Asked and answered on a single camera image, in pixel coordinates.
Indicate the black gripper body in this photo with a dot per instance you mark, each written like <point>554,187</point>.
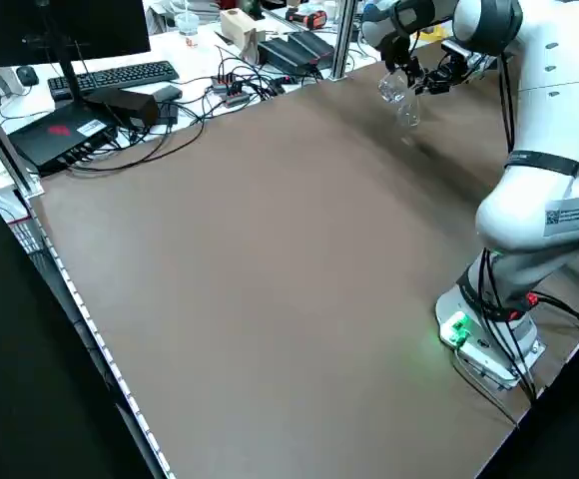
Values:
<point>453,70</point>
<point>401,45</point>

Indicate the grey usb hub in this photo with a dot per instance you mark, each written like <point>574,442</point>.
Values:
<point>229,90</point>

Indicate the dark rectangular box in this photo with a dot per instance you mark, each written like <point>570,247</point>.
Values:
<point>130,107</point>

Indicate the clear glass conical flask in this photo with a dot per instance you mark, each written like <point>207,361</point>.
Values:
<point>409,112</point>

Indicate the black power adapter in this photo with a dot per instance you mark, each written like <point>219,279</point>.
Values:
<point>170,114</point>
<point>169,92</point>

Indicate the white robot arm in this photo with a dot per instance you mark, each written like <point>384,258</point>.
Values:
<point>544,125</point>
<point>471,55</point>

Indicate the black computer monitor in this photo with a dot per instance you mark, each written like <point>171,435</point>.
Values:
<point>70,30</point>

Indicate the black computer box red logo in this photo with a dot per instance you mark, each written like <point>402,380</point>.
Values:
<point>55,135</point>

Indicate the clear plastic cup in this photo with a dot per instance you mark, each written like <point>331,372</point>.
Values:
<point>186,22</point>

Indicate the yellow bag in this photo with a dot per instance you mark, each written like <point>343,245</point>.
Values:
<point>431,34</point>

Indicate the aluminium frame post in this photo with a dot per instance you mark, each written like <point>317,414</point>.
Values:
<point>344,40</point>
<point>0,135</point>

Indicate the black keyboard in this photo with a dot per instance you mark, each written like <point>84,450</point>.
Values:
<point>115,75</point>

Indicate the clear glass beaker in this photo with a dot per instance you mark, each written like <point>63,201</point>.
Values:
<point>392,90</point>

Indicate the beige wooden box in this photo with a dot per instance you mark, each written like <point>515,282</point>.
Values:
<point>237,25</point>

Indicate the red black power drill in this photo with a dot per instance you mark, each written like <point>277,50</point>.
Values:
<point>309,20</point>

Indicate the black computer mouse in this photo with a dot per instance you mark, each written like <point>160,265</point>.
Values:
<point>27,75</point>

